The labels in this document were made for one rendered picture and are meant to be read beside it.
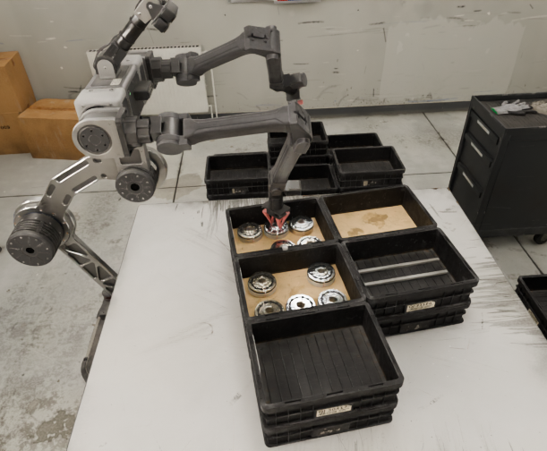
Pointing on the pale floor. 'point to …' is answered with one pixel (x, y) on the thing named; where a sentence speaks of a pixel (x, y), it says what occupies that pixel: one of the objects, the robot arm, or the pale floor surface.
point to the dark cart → (516, 167)
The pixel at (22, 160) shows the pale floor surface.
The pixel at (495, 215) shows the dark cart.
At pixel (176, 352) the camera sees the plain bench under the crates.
